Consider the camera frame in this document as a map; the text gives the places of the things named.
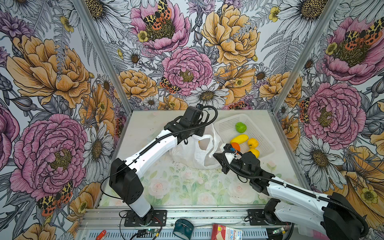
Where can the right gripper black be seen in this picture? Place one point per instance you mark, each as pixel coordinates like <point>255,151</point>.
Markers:
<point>217,155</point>

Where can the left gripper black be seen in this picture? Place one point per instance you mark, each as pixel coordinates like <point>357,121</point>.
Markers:
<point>200,132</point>

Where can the orange toy fruit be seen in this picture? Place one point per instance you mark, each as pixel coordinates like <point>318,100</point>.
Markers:
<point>236,146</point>

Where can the white plastic bag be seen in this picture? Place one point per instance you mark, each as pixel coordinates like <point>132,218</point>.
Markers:
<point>199,152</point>

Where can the yellow toy banana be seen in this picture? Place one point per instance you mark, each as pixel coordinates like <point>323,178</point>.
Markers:
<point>240,139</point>

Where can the yellow toy pepper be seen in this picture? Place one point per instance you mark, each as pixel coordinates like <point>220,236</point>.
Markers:
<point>253,143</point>

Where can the green toy fruit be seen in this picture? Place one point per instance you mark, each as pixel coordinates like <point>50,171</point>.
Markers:
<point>240,127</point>

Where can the yellow toy fruit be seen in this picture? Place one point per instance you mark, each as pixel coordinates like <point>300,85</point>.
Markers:
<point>255,152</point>

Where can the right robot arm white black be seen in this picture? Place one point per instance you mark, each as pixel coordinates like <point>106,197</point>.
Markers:
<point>331,215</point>

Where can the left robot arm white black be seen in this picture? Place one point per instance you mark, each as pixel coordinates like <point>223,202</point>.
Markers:
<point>125,175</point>

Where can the white perforated plastic basket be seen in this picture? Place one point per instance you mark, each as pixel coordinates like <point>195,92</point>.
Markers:
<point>226,129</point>

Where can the red white cardboard box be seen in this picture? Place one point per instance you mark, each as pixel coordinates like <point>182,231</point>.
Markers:
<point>221,232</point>

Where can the green tape roll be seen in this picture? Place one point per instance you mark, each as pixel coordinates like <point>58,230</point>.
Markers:
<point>183,229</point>

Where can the green circuit board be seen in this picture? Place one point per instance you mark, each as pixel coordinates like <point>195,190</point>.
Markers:
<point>148,231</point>

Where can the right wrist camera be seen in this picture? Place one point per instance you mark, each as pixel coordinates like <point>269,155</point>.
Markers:
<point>229,154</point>

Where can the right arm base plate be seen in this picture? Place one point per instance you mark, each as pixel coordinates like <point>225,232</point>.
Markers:
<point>256,217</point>

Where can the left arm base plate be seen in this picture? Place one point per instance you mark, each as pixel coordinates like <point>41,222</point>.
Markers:
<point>154,218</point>

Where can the aluminium corner post left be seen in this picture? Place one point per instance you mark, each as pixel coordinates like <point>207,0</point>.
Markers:
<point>94,35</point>

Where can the aluminium corner post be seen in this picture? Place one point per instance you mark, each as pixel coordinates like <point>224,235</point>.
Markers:
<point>94,35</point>
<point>313,38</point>

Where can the aluminium front rail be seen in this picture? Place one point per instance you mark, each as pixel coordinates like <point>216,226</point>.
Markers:
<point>203,217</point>

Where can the red handled tool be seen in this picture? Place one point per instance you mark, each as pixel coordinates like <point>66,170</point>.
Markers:
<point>101,235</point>

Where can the aluminium corner post right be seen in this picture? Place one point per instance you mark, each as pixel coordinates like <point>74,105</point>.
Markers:
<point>313,38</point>

